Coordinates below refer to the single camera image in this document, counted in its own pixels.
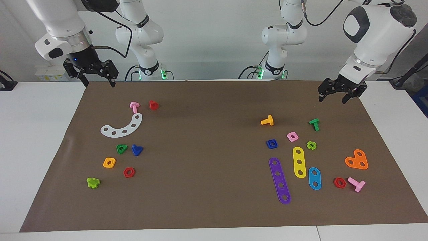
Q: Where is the large pink plastic screw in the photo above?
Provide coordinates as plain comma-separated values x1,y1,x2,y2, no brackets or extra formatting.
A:
347,177,366,193

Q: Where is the white labelled box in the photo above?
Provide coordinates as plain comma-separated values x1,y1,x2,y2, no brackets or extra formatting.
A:
35,65,69,82

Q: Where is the white curved perforated strip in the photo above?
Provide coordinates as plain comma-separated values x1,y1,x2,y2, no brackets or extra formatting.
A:
100,113,143,138

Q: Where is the orange heart-shaped plate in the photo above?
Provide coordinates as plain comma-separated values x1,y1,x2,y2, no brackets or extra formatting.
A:
345,149,369,170

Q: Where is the yellow three-hole strip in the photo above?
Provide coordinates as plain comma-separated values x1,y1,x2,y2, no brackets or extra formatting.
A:
293,147,307,179

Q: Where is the black stand pole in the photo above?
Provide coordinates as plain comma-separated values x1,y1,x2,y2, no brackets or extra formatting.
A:
390,55,428,89

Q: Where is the blue box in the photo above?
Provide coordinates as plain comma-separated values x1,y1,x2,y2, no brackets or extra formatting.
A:
412,84,428,118

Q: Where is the black clamp device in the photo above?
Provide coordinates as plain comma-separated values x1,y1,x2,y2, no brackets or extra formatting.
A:
0,70,18,91

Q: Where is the blue two-hole strip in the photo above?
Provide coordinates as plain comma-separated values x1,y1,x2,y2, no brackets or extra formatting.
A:
308,167,322,191

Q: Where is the purple four-hole strip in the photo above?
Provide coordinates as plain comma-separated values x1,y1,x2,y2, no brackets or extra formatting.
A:
269,157,291,204

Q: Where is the brown table mat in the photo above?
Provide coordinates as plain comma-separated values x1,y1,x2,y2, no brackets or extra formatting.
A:
19,80,428,233

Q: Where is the black right base cable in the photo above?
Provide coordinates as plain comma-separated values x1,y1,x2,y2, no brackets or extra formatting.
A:
124,65,141,81

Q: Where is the black base cable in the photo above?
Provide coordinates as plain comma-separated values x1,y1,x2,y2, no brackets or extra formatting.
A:
124,65,141,81
238,65,260,80

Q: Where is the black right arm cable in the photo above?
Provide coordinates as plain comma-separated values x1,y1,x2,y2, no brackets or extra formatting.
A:
90,8,133,59

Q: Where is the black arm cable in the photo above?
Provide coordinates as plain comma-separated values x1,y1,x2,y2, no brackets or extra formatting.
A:
301,0,345,27
90,8,133,59

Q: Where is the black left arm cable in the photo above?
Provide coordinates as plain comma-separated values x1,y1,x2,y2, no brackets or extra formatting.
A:
301,0,345,27

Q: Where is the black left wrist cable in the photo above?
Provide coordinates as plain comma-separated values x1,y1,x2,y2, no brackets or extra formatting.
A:
375,29,417,74

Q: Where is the black left base cable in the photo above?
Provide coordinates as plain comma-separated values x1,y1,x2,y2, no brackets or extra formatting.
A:
238,65,260,80

